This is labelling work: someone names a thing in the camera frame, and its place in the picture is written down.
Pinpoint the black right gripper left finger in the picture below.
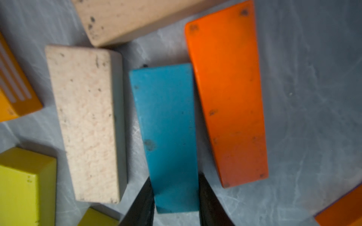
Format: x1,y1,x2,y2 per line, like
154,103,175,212
119,178,155,226

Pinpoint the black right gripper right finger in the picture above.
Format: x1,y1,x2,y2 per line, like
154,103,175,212
199,173,235,226

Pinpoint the orange block bottom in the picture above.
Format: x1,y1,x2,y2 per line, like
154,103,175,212
314,184,362,226

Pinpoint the long orange block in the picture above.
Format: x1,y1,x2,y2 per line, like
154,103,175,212
185,1,269,188

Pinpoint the beige wooden block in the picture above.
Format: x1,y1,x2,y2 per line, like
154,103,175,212
72,0,222,47
45,45,127,204

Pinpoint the yellow block middle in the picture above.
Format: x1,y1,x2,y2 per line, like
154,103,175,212
77,208,119,226

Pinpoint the yellow block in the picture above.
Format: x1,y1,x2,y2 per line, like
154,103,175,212
1,147,57,226
77,208,119,226

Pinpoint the yellow block left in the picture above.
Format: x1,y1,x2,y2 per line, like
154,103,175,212
1,147,57,226

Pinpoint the orange block far left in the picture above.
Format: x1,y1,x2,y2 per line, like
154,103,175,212
1,35,43,122

